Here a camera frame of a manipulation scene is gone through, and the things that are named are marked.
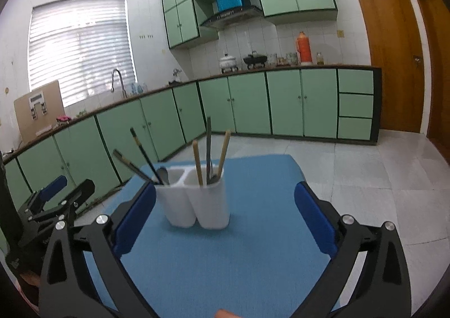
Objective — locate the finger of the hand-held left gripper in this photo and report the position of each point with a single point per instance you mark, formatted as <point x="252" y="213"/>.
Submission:
<point x="82" y="193"/>
<point x="52" y="186"/>

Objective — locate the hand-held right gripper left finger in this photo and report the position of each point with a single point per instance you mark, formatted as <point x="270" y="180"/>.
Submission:
<point x="137" y="219"/>

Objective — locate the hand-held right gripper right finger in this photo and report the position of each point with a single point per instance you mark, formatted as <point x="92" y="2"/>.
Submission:
<point x="313" y="219"/>

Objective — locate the black chopstick with metal band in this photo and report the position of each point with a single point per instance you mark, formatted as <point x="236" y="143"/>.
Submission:
<point x="135" y="168"/>
<point x="144" y="156"/>

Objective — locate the black plastic spoon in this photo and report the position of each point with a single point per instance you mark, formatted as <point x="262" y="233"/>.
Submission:
<point x="163" y="174"/>

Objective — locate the white two-compartment utensil holder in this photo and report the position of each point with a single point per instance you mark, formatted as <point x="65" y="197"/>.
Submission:
<point x="211" y="205"/>

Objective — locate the wooden chopstick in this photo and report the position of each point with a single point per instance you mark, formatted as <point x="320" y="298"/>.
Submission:
<point x="198" y="163"/>
<point x="224" y="152"/>

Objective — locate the grey metal chopstick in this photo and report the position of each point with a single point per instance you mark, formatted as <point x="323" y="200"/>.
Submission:
<point x="208" y="145"/>

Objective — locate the red cloth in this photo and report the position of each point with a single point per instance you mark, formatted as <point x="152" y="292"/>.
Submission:
<point x="62" y="118"/>

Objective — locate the blue tablecloth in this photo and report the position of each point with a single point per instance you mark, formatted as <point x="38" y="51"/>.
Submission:
<point x="246" y="251"/>

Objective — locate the brown cardboard box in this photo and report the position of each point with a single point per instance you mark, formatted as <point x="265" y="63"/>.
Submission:
<point x="52" y="93"/>

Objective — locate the steel kitchen faucet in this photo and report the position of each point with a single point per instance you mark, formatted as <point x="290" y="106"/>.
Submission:
<point x="123" y="87"/>

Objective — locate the clear bottles by sink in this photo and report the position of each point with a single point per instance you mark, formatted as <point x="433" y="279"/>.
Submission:
<point x="139" y="87"/>

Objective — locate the green lower kitchen cabinets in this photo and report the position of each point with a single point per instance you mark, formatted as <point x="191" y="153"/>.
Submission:
<point x="246" y="103"/>

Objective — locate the white window blind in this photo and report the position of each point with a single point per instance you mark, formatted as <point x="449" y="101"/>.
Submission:
<point x="81" y="51"/>

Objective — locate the small metal kettle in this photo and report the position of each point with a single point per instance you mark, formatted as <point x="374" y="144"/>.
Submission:
<point x="176" y="74"/>

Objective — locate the small glass jar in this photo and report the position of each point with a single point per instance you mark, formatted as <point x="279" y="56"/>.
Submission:
<point x="320" y="59"/>

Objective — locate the patterned glass jar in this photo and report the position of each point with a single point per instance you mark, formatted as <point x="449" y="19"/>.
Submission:
<point x="291" y="58"/>

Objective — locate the black wok with lid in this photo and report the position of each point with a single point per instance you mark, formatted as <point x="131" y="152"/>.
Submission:
<point x="253" y="59"/>

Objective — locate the orange thermos flask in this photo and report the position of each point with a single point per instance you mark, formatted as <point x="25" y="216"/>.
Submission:
<point x="304" y="49"/>

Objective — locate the white cooking pot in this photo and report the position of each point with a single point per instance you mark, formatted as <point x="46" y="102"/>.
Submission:
<point x="227" y="61"/>

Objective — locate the black range hood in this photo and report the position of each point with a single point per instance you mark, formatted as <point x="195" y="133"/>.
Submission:
<point x="228" y="17"/>

